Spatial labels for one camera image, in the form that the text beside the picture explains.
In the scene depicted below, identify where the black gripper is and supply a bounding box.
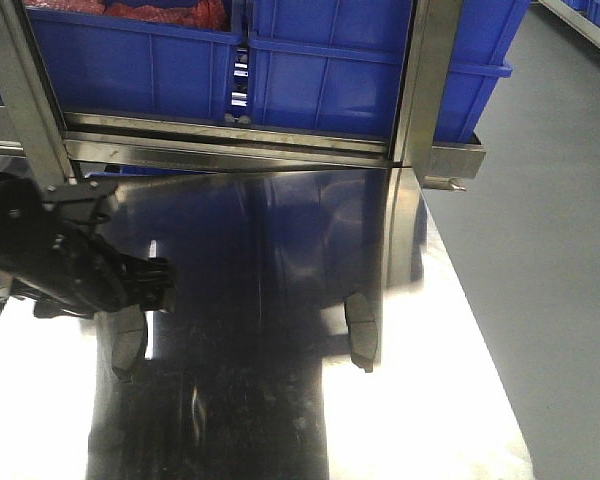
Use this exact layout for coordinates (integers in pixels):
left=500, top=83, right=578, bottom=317
left=119, top=254, right=176, bottom=313

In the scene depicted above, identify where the grey brake pad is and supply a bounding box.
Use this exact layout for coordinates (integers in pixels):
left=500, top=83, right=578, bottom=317
left=344, top=292, right=379, bottom=373
left=109, top=305, right=148, bottom=382

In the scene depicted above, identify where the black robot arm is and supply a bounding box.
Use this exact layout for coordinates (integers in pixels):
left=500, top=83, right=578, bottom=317
left=0, top=173, right=175, bottom=318

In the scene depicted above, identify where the left blue plastic bin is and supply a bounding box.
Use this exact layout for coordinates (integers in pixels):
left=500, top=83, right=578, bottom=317
left=27, top=1, right=244, bottom=120

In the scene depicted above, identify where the blue plastic bin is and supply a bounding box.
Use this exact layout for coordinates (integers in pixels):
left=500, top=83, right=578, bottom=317
left=27, top=1, right=244, bottom=120
left=246, top=1, right=529, bottom=143

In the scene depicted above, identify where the right blue plastic bin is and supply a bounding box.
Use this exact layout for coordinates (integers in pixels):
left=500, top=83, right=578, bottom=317
left=246, top=1, right=529, bottom=143

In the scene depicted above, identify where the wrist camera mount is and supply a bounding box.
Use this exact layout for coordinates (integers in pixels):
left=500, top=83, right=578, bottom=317
left=42, top=178, right=118, bottom=226

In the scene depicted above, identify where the stainless steel rack frame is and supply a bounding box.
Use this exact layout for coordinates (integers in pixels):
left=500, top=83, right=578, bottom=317
left=0, top=1, right=485, bottom=191

